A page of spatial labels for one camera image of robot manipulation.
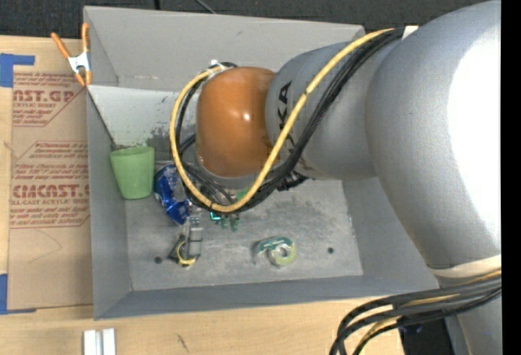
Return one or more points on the green plastic cup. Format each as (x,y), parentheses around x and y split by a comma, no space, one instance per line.
(132,174)

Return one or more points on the crumpled blue foil packet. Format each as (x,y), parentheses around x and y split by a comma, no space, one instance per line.
(169,192)

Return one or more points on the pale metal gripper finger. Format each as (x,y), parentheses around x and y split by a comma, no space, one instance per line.
(197,235)
(186,237)

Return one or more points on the green clear tape dispenser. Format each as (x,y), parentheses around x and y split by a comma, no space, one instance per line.
(281,253)

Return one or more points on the brown cardboard board red print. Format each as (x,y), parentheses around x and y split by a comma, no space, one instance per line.
(49,247)

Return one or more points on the grey metal bin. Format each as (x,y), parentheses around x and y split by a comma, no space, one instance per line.
(163,40)

